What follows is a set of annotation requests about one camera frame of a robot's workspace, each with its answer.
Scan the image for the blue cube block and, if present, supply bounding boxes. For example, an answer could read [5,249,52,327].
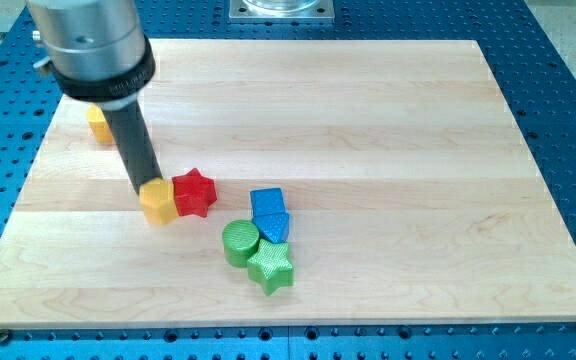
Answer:
[250,188,286,217]

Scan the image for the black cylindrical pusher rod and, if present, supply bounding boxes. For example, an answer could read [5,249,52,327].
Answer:
[102,101,162,194]

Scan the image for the yellow hexagon block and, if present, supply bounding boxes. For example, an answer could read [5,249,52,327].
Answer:
[139,178,178,225]

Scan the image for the red star block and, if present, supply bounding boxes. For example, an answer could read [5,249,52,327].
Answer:
[172,168,217,218]

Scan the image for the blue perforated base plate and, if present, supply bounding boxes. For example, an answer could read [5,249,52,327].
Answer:
[0,0,576,359]

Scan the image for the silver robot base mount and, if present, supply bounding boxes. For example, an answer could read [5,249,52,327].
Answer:
[229,0,335,23]

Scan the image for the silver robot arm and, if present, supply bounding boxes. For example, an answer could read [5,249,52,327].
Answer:
[26,0,162,191]

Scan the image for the blue triangle block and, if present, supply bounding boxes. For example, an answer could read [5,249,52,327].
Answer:
[252,213,290,244]

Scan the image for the wooden board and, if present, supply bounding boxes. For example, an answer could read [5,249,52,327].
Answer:
[0,39,576,329]

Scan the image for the green star block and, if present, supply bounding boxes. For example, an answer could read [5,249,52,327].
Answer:
[247,239,294,296]

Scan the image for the green cylinder block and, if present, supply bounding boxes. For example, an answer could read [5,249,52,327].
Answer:
[222,220,260,268]

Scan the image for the yellow block behind rod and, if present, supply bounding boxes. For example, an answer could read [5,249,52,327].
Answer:
[86,105,114,144]

